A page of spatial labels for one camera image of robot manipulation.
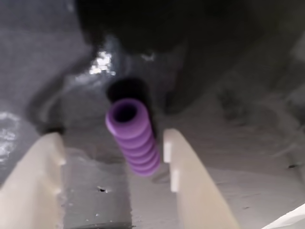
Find purple ribbed pen grip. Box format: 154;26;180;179
105;98;161;177

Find black mat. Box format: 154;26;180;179
0;0;305;229

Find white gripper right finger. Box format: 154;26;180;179
163;128;240;229

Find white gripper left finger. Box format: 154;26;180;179
0;132;67;229

